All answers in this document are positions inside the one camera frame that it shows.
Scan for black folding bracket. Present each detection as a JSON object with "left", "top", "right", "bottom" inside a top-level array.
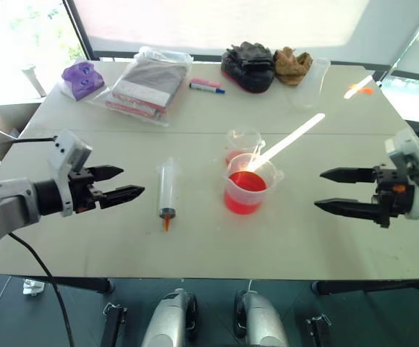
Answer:
[
  {"left": 98, "top": 302, "right": 129, "bottom": 347},
  {"left": 305, "top": 313, "right": 332, "bottom": 347}
]

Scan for pink marker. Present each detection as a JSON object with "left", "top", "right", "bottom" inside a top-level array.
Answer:
[{"left": 191, "top": 77, "right": 221, "bottom": 89}]

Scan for small orange plastic piece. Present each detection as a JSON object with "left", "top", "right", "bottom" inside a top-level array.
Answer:
[{"left": 349, "top": 83, "right": 375, "bottom": 96}]

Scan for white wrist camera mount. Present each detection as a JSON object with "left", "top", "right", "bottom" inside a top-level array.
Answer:
[
  {"left": 47, "top": 130, "right": 93, "bottom": 218},
  {"left": 384, "top": 127, "right": 419, "bottom": 220}
]

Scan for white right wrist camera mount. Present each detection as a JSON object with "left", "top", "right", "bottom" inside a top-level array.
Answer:
[{"left": 384, "top": 127, "right": 419, "bottom": 220}]

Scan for clear plastic syringe orange tip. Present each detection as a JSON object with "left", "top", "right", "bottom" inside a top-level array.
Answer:
[{"left": 155, "top": 157, "right": 182, "bottom": 234}]

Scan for black glove pile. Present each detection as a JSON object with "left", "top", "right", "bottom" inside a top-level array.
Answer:
[{"left": 220, "top": 41, "right": 277, "bottom": 95}]

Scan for black table leg frame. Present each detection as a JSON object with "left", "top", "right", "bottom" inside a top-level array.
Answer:
[{"left": 310, "top": 278, "right": 419, "bottom": 298}]

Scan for beaker with red liquid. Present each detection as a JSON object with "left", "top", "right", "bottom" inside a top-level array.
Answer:
[{"left": 223, "top": 153, "right": 285, "bottom": 217}]

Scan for clear empty measuring cylinder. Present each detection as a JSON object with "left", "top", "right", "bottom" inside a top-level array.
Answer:
[{"left": 289, "top": 57, "right": 331, "bottom": 111}]

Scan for brown crumpled cloth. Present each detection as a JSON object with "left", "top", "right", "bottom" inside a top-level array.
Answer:
[{"left": 273, "top": 46, "right": 313, "bottom": 87}]

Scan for silver right robot leg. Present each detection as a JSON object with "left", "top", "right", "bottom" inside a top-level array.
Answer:
[{"left": 233, "top": 288, "right": 290, "bottom": 347}]

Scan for silver left robot leg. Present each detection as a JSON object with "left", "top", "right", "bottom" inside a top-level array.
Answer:
[{"left": 140, "top": 288, "right": 199, "bottom": 347}]

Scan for white power strip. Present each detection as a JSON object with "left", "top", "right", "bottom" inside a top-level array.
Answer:
[{"left": 22, "top": 277, "right": 47, "bottom": 297}]

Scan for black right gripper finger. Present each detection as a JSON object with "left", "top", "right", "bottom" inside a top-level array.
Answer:
[
  {"left": 319, "top": 166, "right": 376, "bottom": 184},
  {"left": 313, "top": 197, "right": 380, "bottom": 224}
]

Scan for black window frame post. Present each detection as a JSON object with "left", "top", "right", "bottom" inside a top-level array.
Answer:
[{"left": 62, "top": 0, "right": 95, "bottom": 61}]

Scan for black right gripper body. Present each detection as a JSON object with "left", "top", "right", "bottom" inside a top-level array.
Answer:
[{"left": 371, "top": 164, "right": 417, "bottom": 228}]

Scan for clear bag with grey cloth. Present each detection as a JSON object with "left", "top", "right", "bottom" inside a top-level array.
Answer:
[{"left": 85, "top": 46, "right": 194, "bottom": 127}]

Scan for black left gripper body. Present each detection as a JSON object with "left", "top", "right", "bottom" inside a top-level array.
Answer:
[{"left": 67, "top": 169, "right": 104, "bottom": 214}]

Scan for purple tissue pack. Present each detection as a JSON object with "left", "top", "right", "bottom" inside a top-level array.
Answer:
[{"left": 61, "top": 60, "right": 105, "bottom": 101}]

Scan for silver robot leg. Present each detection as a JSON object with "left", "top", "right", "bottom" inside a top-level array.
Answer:
[
  {"left": 233, "top": 288, "right": 290, "bottom": 347},
  {"left": 140, "top": 288, "right": 199, "bottom": 347}
]

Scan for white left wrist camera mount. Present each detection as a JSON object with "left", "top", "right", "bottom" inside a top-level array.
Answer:
[{"left": 47, "top": 130, "right": 93, "bottom": 218}]

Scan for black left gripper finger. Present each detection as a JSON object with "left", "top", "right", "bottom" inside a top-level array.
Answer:
[
  {"left": 98, "top": 185, "right": 146, "bottom": 210},
  {"left": 87, "top": 165, "right": 125, "bottom": 183}
]

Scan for blue whiteboard marker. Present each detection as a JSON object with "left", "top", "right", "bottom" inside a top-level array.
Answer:
[{"left": 189, "top": 82, "right": 227, "bottom": 95}]

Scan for small clear plastic beaker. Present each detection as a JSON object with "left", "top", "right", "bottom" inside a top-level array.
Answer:
[{"left": 225, "top": 127, "right": 266, "bottom": 166}]

